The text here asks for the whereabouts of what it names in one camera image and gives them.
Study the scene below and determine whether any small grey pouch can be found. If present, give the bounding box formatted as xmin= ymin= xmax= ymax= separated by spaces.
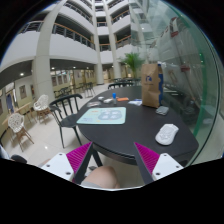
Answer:
xmin=156 ymin=106 xmax=169 ymax=115

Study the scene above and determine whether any white lattice chair near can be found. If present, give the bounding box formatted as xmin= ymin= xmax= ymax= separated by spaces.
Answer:
xmin=8 ymin=113 xmax=33 ymax=145

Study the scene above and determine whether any white lattice chair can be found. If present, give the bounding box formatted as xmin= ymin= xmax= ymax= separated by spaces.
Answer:
xmin=8 ymin=113 xmax=33 ymax=145
xmin=33 ymin=94 xmax=50 ymax=121

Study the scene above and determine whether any brown paper bag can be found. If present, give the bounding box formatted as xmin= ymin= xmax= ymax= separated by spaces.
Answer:
xmin=141 ymin=64 xmax=160 ymax=108

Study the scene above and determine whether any black wooden chair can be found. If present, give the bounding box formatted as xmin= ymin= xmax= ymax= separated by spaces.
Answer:
xmin=49 ymin=94 xmax=82 ymax=144

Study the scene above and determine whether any green potted palm plant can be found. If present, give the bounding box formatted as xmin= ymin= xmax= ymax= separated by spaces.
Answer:
xmin=120 ymin=53 xmax=144 ymax=77

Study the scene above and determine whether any white paper sheet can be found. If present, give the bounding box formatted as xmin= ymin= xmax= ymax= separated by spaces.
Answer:
xmin=128 ymin=100 xmax=142 ymax=106

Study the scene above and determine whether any white computer mouse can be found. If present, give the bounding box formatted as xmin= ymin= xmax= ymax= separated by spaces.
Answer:
xmin=155 ymin=124 xmax=179 ymax=145

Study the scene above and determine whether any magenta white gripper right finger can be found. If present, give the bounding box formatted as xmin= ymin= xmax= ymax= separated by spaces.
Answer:
xmin=134 ymin=142 xmax=183 ymax=181

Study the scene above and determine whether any white lattice chair far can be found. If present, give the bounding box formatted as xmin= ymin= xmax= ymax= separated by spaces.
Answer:
xmin=33 ymin=94 xmax=50 ymax=121

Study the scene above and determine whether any black round table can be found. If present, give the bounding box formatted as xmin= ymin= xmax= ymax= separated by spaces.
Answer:
xmin=76 ymin=85 xmax=200 ymax=166

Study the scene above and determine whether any orange flat object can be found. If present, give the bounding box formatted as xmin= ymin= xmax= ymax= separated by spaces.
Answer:
xmin=117 ymin=98 xmax=129 ymax=102

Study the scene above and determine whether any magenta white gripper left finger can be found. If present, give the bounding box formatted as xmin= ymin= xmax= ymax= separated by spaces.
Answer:
xmin=42 ymin=142 xmax=93 ymax=183

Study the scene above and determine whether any light green mouse pad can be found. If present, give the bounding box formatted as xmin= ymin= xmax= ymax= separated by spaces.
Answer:
xmin=77 ymin=107 xmax=126 ymax=125

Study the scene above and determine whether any grey flat card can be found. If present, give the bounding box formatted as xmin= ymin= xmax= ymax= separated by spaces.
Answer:
xmin=87 ymin=101 xmax=101 ymax=107

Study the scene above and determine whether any blue capped bottle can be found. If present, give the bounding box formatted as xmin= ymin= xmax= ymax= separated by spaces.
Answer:
xmin=112 ymin=93 xmax=117 ymax=105

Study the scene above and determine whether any person's bare knee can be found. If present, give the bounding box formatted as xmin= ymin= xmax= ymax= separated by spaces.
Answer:
xmin=81 ymin=166 xmax=120 ymax=189

